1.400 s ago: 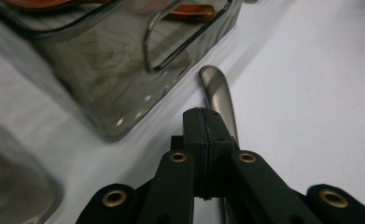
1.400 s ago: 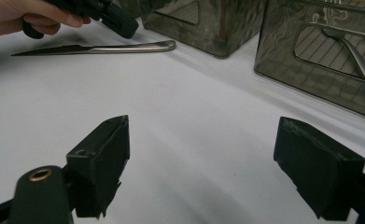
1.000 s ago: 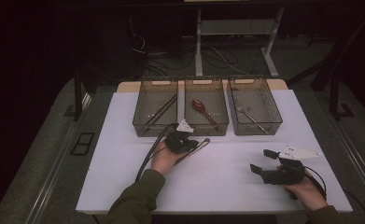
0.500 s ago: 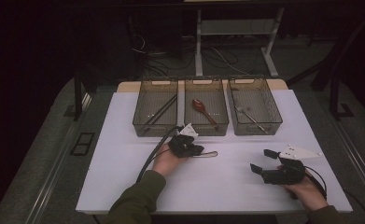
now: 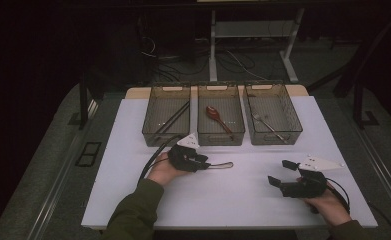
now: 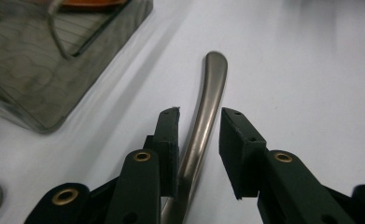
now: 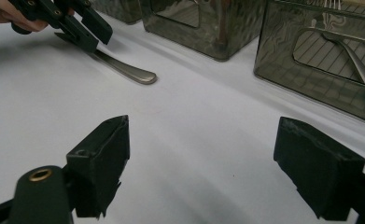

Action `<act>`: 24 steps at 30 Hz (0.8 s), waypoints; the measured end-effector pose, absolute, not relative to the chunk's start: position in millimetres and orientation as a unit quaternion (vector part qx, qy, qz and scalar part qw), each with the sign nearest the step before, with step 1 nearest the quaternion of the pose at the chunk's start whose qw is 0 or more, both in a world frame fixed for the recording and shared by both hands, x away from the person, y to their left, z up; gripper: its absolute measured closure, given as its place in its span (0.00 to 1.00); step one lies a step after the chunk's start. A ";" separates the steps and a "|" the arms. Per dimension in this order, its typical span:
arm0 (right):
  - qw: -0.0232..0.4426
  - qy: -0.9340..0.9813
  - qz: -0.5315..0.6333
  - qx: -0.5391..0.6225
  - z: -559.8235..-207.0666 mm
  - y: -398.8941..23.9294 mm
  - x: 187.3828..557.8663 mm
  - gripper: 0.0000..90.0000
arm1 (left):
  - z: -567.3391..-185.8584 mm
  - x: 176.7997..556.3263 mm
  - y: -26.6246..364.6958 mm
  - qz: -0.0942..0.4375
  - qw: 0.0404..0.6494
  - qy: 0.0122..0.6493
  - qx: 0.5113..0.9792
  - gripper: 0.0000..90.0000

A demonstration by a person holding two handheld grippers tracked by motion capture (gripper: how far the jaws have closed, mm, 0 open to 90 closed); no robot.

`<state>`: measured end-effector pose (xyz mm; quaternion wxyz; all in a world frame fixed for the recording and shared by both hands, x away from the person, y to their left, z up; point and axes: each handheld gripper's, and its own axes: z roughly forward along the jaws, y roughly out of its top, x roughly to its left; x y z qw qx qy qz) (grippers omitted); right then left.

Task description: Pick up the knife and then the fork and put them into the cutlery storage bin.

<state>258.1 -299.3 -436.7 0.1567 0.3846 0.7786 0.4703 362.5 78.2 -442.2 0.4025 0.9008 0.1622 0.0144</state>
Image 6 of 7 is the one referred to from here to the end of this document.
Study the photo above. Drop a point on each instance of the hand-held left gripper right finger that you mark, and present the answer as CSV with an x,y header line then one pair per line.
x,y
241,155

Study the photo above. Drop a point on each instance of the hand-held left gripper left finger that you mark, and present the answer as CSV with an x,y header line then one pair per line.
x,y
169,149

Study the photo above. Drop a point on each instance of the steel table knife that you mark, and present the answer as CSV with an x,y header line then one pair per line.
x,y
208,109

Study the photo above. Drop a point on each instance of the brown wooden spoon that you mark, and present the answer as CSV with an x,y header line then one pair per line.
x,y
93,2

